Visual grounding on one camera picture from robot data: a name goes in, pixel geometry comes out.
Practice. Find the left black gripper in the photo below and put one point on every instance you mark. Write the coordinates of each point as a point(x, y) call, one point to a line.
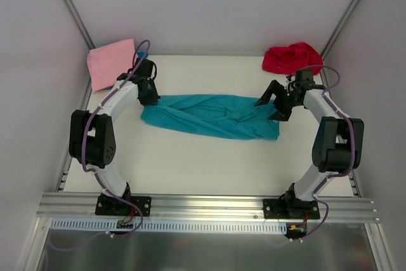
point(149, 94)

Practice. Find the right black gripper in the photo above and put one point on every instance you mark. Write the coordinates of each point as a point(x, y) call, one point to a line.
point(281, 101)

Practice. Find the teal t shirt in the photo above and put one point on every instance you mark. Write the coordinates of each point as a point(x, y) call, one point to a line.
point(140, 54)
point(222, 116)

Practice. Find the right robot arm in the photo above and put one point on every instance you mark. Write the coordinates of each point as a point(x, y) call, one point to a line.
point(336, 150)

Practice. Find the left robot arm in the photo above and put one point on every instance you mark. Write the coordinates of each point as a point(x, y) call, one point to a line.
point(92, 138)

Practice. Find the folded teal t shirt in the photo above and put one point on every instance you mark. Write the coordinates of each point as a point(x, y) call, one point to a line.
point(140, 54)

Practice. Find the folded pink t shirt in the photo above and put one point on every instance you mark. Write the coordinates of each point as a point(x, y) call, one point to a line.
point(106, 63)

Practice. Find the crumpled red t shirt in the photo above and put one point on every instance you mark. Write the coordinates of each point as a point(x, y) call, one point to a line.
point(288, 59)

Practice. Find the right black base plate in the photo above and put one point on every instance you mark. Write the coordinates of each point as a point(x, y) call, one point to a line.
point(295, 209)

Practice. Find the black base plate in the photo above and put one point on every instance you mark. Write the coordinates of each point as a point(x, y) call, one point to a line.
point(295, 209)
point(109, 206)

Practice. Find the left aluminium frame post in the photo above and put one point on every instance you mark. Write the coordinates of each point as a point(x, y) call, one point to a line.
point(74, 14)

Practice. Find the aluminium frame post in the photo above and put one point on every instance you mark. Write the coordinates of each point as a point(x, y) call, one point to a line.
point(344, 19)
point(74, 14)

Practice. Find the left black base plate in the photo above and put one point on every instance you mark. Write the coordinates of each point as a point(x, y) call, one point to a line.
point(109, 206)

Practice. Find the right aluminium frame post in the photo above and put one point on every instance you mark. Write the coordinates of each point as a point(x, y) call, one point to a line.
point(344, 19)

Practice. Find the aluminium mounting rail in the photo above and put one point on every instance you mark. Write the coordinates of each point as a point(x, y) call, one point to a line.
point(206, 207)

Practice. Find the white slotted cable duct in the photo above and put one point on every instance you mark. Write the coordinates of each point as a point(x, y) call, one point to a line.
point(189, 226)

